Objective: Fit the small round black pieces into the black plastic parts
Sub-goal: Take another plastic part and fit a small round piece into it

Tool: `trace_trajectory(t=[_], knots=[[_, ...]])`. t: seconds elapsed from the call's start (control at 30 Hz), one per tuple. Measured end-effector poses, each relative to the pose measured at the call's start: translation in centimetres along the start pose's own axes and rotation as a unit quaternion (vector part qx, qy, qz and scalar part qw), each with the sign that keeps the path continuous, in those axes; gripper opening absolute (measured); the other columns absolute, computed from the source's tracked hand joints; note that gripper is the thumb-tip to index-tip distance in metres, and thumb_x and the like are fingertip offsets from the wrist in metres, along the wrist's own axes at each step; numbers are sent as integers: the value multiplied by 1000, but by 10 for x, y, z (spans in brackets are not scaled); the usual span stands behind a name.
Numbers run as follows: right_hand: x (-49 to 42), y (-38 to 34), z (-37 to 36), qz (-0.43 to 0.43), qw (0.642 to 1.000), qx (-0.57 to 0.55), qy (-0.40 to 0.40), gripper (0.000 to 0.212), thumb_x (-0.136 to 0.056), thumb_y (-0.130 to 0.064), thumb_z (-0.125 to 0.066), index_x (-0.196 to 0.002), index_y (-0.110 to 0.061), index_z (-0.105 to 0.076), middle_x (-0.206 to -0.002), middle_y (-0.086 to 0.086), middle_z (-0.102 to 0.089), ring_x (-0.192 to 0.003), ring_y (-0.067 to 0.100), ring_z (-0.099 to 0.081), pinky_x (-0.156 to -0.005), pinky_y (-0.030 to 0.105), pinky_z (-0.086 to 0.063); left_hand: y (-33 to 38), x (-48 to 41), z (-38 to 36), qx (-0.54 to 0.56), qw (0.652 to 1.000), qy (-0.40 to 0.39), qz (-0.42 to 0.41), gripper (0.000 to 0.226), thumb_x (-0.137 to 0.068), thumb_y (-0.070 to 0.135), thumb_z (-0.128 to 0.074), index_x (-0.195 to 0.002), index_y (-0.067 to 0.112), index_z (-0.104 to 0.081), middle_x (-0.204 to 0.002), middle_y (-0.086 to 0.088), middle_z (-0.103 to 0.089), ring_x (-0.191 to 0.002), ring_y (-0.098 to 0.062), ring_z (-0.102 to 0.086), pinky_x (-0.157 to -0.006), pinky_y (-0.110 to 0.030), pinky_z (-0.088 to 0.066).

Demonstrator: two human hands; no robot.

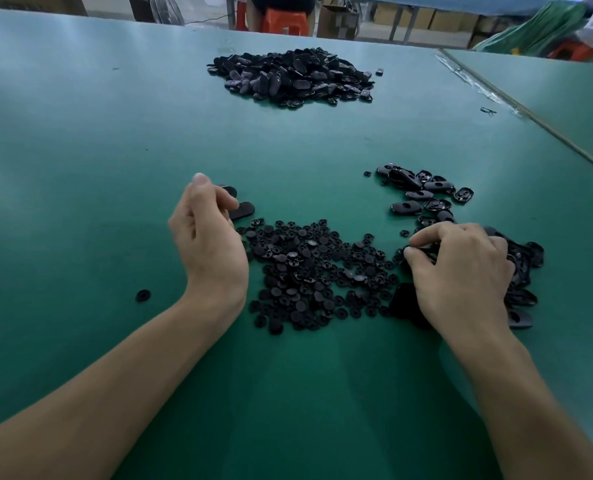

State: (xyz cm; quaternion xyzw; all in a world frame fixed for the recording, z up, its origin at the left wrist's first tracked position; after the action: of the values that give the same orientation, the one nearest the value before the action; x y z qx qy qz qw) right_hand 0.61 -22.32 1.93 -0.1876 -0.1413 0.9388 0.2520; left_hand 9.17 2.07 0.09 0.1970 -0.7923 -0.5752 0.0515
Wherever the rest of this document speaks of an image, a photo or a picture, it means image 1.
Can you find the large brown cardboard box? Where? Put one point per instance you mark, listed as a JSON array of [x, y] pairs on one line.
[[32, 3]]

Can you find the long blue work table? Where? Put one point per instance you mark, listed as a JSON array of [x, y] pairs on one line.
[[456, 3]]

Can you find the small black plastic scrap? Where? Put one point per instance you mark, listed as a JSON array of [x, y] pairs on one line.
[[488, 111]]

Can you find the pile of small black buttons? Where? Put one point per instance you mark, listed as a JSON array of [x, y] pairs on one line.
[[306, 270]]

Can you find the person's right hand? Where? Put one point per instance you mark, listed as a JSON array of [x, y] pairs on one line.
[[466, 280]]

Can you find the grey floor fan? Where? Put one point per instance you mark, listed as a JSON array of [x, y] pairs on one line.
[[157, 8]]

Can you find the green striped bag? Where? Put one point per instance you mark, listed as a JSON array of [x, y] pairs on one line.
[[531, 30]]

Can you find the pile of black oval shells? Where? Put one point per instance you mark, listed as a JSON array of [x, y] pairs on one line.
[[421, 185]]

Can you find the small open cardboard box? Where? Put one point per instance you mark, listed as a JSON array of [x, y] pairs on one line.
[[338, 23]]

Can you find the red plastic stool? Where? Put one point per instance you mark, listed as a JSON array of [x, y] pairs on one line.
[[242, 15], [284, 23], [576, 51]]

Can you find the person's right forearm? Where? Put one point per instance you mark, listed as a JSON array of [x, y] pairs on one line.
[[536, 415]]

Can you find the assembled black oval piece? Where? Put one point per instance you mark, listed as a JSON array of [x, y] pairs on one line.
[[244, 210], [229, 192]]

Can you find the person's left forearm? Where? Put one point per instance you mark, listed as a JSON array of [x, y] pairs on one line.
[[87, 405]]

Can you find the lone black ring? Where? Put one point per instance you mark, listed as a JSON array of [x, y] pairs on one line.
[[143, 295]]

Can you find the person's left hand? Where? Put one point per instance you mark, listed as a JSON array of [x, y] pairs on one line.
[[212, 250]]

